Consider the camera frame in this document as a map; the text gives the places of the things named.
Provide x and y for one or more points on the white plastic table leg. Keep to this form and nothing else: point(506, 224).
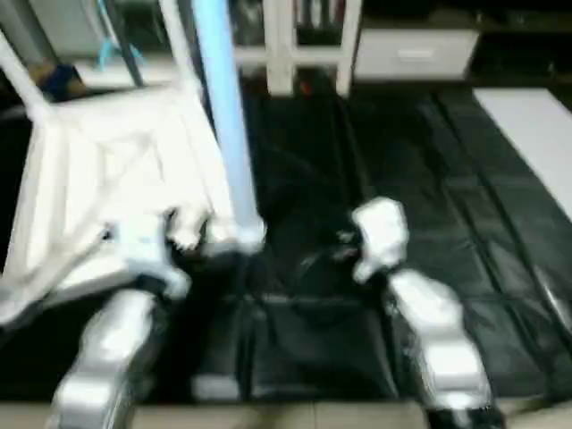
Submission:
point(22, 80)
point(179, 40)
point(228, 116)

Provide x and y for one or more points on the white plastic table top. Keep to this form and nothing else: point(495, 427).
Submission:
point(107, 170)

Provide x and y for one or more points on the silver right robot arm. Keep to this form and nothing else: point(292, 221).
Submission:
point(438, 340)

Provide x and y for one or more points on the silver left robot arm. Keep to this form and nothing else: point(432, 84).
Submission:
point(112, 357)

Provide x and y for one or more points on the black work mat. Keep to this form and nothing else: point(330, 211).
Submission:
point(447, 197)

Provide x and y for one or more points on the white drawer cabinet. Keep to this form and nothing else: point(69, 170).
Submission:
point(295, 40)
point(416, 52)

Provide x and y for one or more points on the white flat panel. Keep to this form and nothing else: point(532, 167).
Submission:
point(532, 134)

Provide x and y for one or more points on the light blue hanger hook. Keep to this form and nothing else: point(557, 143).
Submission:
point(112, 45)

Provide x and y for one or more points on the small blue box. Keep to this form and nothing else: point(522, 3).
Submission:
point(63, 82)

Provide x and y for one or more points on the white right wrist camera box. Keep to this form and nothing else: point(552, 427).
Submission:
point(380, 237)

